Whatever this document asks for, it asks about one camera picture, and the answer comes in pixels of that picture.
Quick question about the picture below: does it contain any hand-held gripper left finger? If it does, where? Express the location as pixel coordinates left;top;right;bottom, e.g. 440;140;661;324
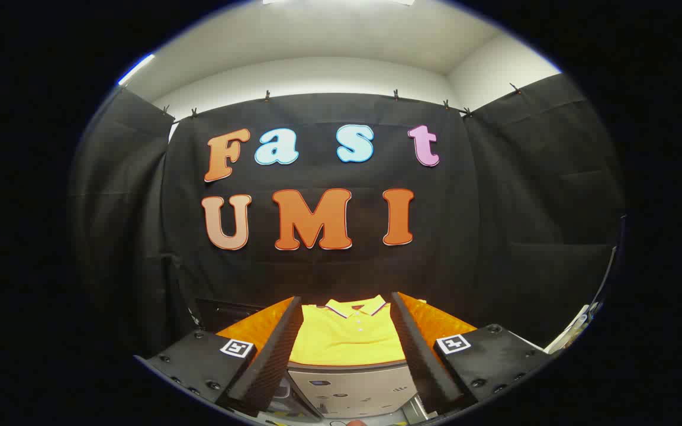
134;296;304;418

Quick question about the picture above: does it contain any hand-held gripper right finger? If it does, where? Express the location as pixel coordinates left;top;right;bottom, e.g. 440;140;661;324
390;291;555;415

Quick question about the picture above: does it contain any small grey washing machine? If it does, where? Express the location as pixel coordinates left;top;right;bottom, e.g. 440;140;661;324
267;372;324;424

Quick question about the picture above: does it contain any yellow polo shirt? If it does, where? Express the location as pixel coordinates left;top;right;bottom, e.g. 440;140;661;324
289;295;407;366

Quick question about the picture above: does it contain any grey metal box appliance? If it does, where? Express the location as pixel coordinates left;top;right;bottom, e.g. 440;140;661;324
287;360;430;421

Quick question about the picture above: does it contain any white device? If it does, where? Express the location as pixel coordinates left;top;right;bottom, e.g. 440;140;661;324
544;303;603;356

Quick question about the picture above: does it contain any black backdrop cloth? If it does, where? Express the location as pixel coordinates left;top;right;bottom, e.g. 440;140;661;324
69;72;626;362

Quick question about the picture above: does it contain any row of black cloth clips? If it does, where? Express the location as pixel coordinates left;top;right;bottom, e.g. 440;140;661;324
160;83;522;117

